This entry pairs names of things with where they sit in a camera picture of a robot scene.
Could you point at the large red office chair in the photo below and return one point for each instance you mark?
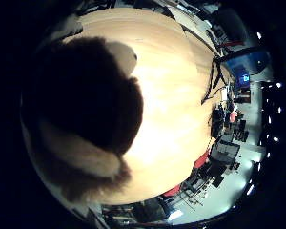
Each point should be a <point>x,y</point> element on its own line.
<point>201,160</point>

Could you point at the brown plush toy animal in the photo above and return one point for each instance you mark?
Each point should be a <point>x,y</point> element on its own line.
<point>82,120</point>

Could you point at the black mesh office chair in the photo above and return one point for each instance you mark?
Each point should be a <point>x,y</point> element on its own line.
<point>225,149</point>

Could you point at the small red chair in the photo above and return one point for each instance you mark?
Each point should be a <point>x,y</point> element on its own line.
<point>232,117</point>

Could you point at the blue partition screen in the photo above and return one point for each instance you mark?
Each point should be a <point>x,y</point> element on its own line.
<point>248,61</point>

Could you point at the black tripod stand legs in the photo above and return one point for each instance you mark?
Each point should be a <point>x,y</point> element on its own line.
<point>214,81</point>

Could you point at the lit computer monitor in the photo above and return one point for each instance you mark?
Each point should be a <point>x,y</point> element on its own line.
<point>245,78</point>

